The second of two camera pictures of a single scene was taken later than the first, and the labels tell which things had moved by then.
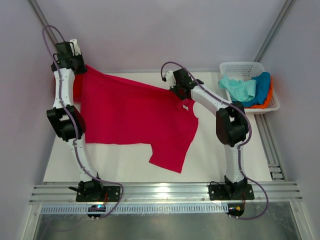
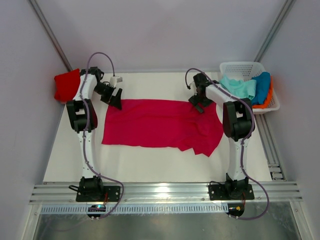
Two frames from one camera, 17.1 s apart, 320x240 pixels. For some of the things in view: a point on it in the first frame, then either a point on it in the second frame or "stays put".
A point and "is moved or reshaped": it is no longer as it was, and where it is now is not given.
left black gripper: [82, 69] to [116, 101]
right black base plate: [218, 192] stays put
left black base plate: [113, 193] stays put
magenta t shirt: [116, 111] is moved or reshaped
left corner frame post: [35, 6] stays put
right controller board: [235, 209] stays put
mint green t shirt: [240, 90] stays put
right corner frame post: [287, 7] stays put
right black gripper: [174, 89] to [195, 100]
